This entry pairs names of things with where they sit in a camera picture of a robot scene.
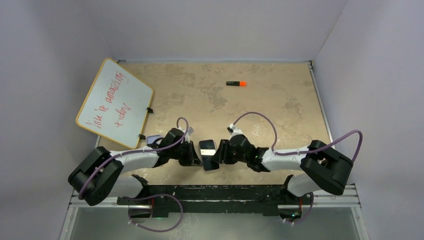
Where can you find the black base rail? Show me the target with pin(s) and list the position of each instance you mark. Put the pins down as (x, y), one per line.
(268, 200)

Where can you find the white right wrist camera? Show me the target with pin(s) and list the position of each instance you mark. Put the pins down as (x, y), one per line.
(234, 130)

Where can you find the aluminium frame rail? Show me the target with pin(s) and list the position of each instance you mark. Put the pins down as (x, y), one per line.
(320, 199)

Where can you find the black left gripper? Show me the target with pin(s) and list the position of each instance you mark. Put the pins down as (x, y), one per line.
(192, 158)

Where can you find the lavender phone case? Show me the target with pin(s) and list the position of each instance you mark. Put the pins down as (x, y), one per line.
(152, 139)

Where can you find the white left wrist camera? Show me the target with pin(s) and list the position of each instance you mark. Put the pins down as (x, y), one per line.
(190, 130)

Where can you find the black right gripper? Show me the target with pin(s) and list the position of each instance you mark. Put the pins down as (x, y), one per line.
(221, 154)

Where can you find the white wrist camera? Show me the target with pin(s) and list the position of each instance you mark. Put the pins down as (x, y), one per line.
(234, 130)
(190, 130)

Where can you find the yellow-framed whiteboard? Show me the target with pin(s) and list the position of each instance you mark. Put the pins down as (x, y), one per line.
(116, 105)

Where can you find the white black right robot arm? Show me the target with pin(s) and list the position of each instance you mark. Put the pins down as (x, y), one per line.
(323, 167)

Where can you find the orange black marker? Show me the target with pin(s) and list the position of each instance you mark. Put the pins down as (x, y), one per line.
(236, 83)

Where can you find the black smartphone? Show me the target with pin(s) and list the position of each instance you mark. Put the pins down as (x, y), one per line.
(207, 148)

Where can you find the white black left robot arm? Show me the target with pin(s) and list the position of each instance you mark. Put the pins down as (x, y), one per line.
(99, 175)

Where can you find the beige phone case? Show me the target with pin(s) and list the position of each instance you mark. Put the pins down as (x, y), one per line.
(207, 163)

